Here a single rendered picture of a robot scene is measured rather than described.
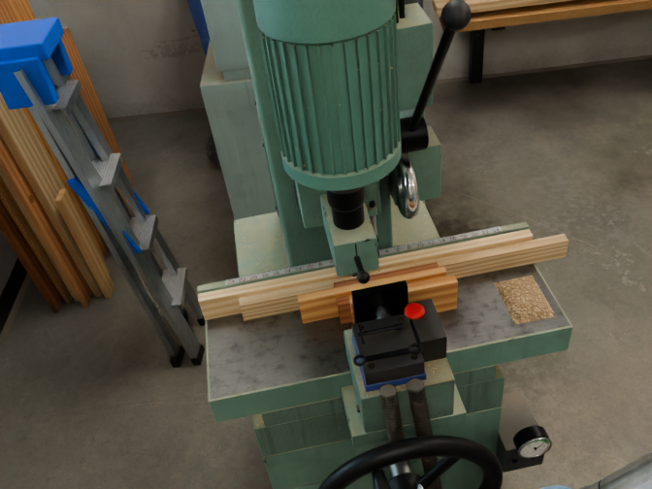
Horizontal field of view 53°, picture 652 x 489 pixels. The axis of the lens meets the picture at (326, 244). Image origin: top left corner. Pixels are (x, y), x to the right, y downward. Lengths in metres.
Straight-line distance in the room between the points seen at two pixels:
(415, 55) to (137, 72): 2.65
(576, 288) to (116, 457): 1.64
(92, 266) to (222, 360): 1.50
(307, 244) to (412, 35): 0.46
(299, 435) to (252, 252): 0.45
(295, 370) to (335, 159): 0.37
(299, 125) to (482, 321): 0.47
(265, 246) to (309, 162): 0.58
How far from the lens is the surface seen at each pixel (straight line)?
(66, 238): 2.52
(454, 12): 0.81
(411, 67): 1.13
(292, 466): 1.26
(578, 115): 3.41
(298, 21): 0.79
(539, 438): 1.26
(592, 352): 2.30
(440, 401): 1.01
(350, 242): 1.02
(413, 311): 0.97
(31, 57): 1.73
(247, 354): 1.12
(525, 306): 1.14
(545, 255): 1.24
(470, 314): 1.14
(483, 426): 1.29
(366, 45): 0.82
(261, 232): 1.49
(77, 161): 1.83
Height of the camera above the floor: 1.75
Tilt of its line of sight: 42 degrees down
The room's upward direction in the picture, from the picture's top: 8 degrees counter-clockwise
